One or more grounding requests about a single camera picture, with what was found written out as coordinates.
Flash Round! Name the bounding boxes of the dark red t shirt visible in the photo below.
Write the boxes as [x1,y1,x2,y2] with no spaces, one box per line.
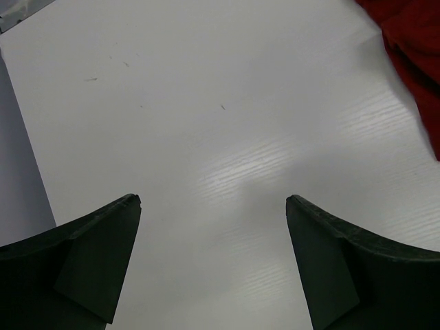
[357,0,439,159]

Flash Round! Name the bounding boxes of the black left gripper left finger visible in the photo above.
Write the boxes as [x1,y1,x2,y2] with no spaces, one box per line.
[1,194,141,330]

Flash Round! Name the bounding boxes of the white table edge rail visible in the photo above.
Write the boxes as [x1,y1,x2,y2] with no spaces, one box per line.
[0,0,54,34]

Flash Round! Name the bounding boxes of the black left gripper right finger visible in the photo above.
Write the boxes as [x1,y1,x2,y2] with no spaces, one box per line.
[286,195,439,329]

